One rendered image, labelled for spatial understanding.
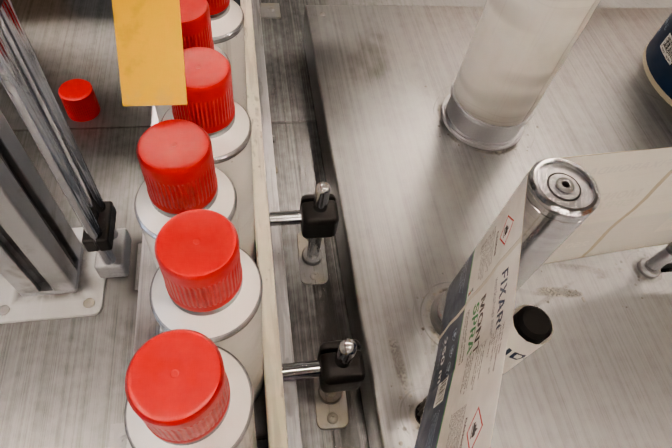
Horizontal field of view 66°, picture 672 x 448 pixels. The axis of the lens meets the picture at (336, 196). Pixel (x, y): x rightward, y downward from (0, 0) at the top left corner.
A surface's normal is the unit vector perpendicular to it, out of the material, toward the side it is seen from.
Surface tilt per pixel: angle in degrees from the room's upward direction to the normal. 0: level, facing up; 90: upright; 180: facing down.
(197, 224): 2
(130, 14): 46
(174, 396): 2
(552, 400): 0
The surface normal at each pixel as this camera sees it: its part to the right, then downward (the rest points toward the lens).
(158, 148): 0.15, -0.58
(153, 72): 0.18, 0.21
